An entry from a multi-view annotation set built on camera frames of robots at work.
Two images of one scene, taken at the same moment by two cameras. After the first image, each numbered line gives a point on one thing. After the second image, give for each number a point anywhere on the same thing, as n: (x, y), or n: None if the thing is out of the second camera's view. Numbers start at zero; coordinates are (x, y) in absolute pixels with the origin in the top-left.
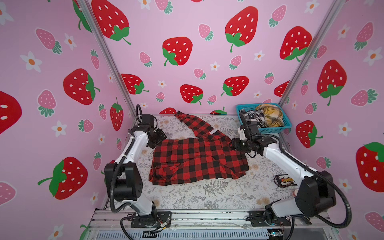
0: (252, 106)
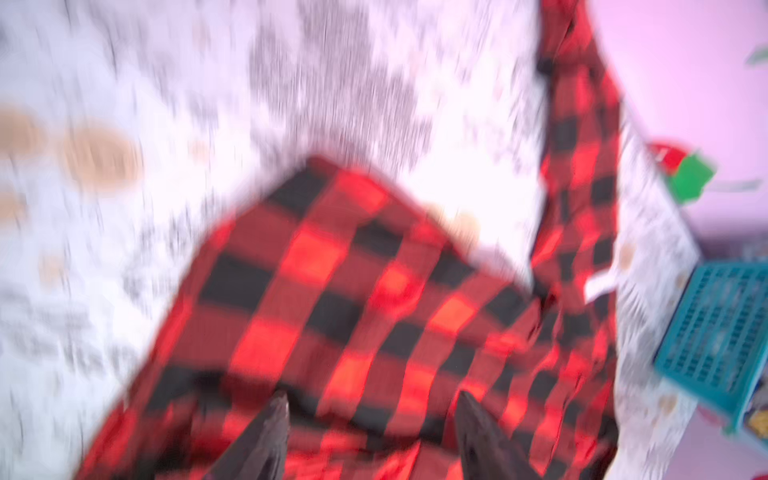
0: (717, 345)
